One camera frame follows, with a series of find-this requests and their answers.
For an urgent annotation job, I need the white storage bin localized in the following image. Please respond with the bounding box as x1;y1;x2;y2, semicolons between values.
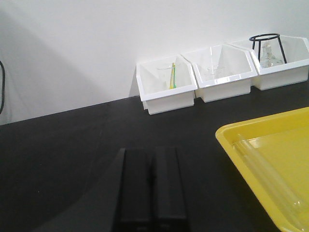
231;35;309;91
182;44;258;102
136;55;197;115

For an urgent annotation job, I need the yellow green plastic dropper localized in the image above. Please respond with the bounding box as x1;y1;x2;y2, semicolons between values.
169;63;176;89

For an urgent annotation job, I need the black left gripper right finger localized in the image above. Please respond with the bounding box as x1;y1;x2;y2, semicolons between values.
153;147;188;232

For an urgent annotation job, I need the right white storage bin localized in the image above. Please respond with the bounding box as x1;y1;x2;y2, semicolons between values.
231;35;309;91

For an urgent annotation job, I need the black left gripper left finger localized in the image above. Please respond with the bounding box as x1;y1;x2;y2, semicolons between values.
112;148;152;232

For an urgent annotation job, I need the glass beaker with droppers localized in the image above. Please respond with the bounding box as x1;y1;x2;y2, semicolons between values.
156;62;177;90

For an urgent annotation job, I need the left white storage bin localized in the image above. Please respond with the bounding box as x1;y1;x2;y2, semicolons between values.
136;55;197;115

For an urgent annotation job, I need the clear conical flask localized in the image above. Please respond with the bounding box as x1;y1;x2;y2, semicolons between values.
260;42;283;68

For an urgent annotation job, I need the black wire tripod stand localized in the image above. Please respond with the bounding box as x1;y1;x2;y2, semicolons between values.
249;33;287;63

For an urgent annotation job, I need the middle white storage bin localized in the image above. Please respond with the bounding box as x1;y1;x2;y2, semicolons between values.
182;44;258;102

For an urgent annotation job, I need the clear glass beaker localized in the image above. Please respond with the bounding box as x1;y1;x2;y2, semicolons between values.
205;45;225;80

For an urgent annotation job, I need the yellow plastic tray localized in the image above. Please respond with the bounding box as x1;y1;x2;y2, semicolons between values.
215;107;309;232

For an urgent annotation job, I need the clear test tube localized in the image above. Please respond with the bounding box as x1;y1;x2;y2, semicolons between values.
233;133;306;216

